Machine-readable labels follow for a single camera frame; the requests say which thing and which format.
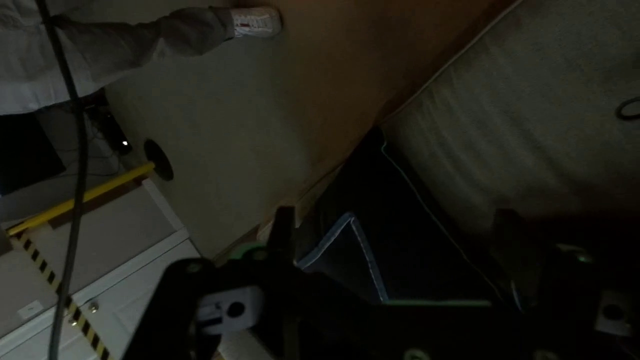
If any black object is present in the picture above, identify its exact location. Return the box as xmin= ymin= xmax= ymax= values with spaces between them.
xmin=295 ymin=124 xmax=536 ymax=310

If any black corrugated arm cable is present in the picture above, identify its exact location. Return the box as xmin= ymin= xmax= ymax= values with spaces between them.
xmin=35 ymin=0 xmax=93 ymax=360

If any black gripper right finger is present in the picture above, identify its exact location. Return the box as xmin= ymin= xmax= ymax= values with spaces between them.
xmin=491 ymin=207 xmax=536 ymax=269

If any brown fabric couch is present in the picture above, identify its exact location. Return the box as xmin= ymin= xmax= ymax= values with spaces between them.
xmin=105 ymin=0 xmax=640 ymax=269

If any yellow post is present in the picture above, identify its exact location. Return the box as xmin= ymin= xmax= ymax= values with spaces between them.
xmin=5 ymin=136 xmax=179 ymax=239

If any black-yellow caution tape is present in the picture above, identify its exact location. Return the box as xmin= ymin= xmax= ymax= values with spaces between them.
xmin=8 ymin=228 xmax=114 ymax=360

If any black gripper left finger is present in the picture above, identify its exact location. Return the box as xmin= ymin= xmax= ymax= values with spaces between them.
xmin=269 ymin=203 xmax=301 ymax=269

